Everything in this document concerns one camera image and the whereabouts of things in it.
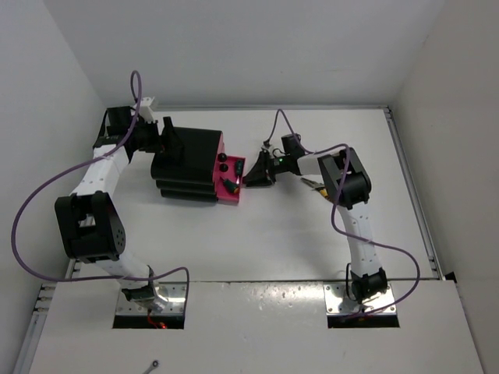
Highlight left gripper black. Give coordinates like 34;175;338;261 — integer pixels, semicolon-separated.
129;118;183;153

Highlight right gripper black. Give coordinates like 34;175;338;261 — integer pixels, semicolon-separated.
245;150;291;187

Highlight orange green screwdriver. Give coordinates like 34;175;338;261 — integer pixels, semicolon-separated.
221;178;240;195

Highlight black drawer cabinet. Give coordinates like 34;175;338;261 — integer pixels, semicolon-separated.
150;126;223;203

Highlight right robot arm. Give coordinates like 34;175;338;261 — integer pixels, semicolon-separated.
242;134;388;304

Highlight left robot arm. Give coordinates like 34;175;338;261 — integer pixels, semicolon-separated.
55;107;184;313

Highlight yellow black pliers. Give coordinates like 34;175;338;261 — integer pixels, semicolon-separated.
300;177;331;201

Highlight small metal wrench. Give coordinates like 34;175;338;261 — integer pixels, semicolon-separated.
143;360;160;374

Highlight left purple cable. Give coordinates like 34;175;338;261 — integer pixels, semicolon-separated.
10;70;190;309

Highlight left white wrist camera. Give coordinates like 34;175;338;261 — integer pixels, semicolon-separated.
135;97;157;122

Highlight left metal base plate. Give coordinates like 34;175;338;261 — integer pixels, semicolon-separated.
115;282;187;316

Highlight metal base plate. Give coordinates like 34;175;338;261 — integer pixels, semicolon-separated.
324;282;397;316
115;282;187;316

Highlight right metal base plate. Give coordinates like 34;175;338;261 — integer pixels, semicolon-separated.
324;282;397;316

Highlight red wire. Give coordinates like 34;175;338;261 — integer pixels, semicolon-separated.
146;309;169;330

